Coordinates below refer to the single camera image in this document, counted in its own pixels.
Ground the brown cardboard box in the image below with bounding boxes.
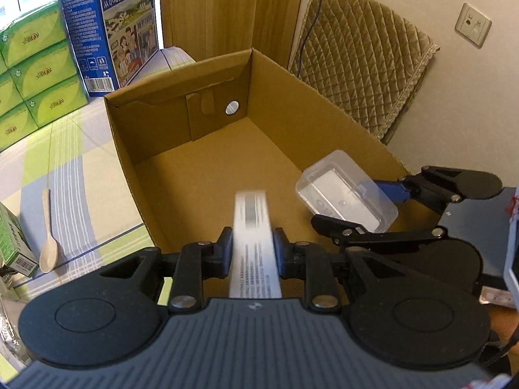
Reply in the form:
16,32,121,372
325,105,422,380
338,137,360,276
105,50,406,253

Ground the white plastic spoon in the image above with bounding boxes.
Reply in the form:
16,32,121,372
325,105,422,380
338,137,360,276
40,188,59,274

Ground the wall switch plate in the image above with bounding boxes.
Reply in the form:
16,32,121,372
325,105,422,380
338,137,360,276
455,3,493,48

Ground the operator hand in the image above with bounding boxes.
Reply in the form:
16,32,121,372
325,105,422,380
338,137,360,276
486,305,519,374

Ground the silver foil bag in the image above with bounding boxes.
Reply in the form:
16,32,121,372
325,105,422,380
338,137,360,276
0,275,31,371

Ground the blue milk carton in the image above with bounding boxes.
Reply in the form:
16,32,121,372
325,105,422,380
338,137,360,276
61,0,158,96

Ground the green medicine box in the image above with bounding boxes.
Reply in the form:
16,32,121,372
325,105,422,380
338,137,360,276
1,205,39,277

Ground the green tissue pack bottom right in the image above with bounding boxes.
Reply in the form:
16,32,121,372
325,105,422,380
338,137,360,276
26,76,89,128

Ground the green tissue pack middle left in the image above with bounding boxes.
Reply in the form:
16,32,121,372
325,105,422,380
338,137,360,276
0,57,23,116

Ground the black power cable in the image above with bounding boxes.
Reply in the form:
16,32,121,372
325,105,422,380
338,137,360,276
296,0,338,78

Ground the green tissue pack bottom left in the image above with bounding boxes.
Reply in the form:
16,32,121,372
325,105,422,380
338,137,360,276
0,104,38,151

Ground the clear plastic container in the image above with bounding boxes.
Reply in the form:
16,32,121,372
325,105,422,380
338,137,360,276
296,150,398,233

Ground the checkered tablecloth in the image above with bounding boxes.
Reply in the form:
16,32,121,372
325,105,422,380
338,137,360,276
1,98,152,302

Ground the white barcode medicine box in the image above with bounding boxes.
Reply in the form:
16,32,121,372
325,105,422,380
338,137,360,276
229,191,283,300

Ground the quilted tan chair cover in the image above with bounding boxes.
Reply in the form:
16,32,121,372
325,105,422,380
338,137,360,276
289,0,440,143

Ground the wooden door panel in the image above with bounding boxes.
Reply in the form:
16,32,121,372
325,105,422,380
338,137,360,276
160,0,301,68

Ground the green tissue pack middle right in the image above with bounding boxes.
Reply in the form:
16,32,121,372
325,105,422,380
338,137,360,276
10,41,78,100

